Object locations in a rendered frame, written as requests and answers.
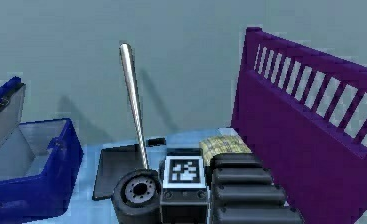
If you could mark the purple slatted bed frame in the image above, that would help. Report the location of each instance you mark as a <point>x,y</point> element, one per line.
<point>301,140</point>

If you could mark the black flat tray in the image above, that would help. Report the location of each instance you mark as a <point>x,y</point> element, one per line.
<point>117,166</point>

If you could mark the yellow checked cloth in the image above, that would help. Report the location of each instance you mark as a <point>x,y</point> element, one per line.
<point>224,145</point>

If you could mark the blue open storage box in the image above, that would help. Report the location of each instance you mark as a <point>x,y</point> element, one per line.
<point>41,173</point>

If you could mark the silver baseball bat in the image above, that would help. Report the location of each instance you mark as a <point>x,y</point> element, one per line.
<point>133,100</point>

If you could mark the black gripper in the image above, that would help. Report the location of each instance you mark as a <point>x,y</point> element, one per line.
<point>138,192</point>

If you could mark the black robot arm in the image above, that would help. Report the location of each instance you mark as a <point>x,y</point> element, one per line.
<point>247,190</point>

